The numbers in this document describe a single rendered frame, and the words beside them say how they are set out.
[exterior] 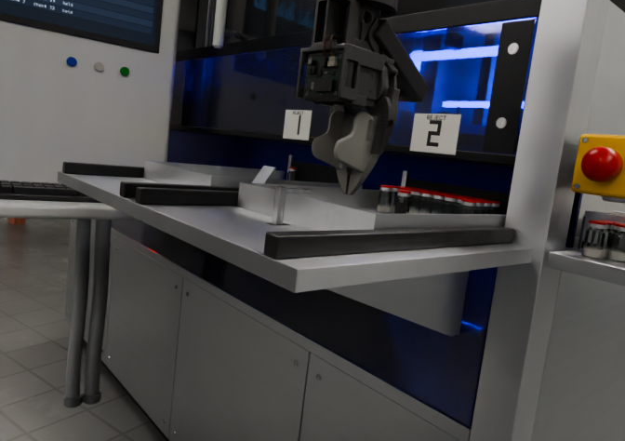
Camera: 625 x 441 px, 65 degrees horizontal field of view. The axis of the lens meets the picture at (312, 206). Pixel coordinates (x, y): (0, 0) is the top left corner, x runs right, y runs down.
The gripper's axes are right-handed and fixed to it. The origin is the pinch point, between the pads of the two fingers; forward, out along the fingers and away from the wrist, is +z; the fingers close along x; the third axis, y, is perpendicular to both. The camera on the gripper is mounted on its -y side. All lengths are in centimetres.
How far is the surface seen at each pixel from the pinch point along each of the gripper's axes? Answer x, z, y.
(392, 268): 10.9, 6.8, 4.7
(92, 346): -98, 59, -5
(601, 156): 18.2, -6.3, -20.1
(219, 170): -54, 4, -14
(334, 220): -0.1, 4.3, 2.3
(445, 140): -4.8, -7.0, -23.5
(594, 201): -92, 9, -342
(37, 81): -90, -11, 14
